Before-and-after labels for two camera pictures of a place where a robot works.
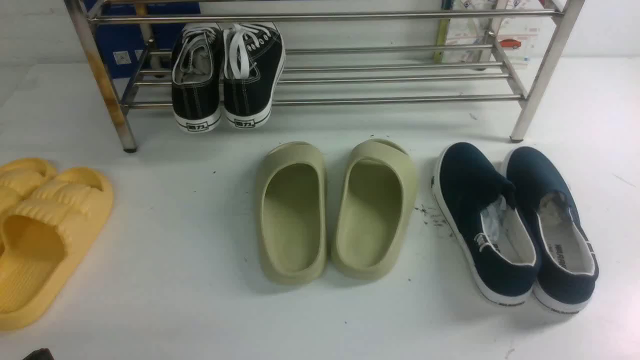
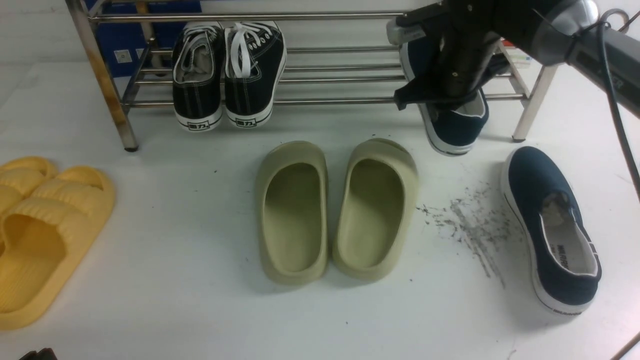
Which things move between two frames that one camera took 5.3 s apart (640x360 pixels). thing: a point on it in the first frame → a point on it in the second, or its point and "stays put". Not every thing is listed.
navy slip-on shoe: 478,203 → 451,130
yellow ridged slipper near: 44,238 stays put
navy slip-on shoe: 567,268 stays put
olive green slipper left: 291,214 stays put
